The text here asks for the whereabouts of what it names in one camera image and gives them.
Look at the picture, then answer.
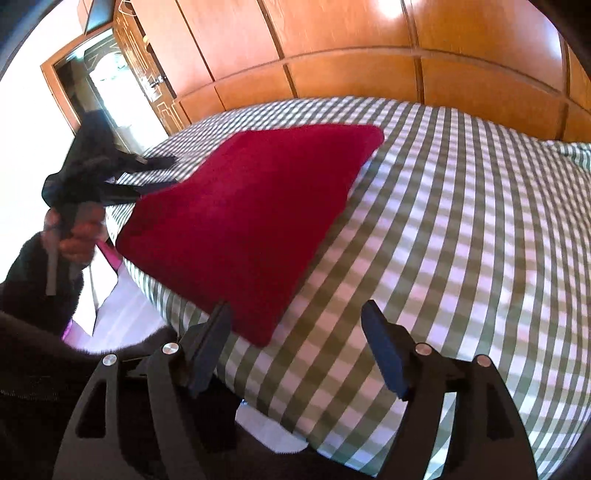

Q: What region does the white cloth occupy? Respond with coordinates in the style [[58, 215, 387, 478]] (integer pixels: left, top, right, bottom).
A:
[[62, 265, 172, 354]]

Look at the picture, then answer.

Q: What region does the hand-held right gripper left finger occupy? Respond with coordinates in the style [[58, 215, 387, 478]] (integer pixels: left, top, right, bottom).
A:
[[53, 300, 234, 480]]

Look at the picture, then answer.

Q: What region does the pink cloth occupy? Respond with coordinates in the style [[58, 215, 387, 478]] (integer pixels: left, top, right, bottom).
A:
[[98, 242, 124, 272]]

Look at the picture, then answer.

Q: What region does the carved wooden door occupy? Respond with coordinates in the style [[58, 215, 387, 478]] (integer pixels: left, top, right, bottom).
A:
[[111, 0, 191, 136]]

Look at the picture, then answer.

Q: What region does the green checkered bed sheet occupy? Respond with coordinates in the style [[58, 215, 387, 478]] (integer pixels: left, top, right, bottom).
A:
[[106, 97, 591, 480]]

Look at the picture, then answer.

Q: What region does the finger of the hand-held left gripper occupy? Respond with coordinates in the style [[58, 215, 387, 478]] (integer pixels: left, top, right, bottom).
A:
[[104, 179, 182, 205], [133, 154, 178, 171]]

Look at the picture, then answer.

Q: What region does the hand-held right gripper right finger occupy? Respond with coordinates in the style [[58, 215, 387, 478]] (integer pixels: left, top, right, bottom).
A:
[[360, 300, 539, 480]]

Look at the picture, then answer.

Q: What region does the person's left hand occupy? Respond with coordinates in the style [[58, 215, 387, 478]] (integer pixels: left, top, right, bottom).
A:
[[41, 205, 108, 278]]

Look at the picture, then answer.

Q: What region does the wooden wardrobe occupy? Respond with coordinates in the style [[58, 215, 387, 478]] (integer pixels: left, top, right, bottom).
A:
[[171, 0, 591, 144]]

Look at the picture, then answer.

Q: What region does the person's left forearm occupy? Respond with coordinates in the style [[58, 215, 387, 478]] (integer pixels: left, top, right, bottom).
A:
[[0, 230, 99, 340]]

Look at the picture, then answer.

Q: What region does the red cloth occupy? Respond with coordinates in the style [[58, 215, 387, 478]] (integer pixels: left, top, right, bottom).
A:
[[115, 124, 385, 348]]

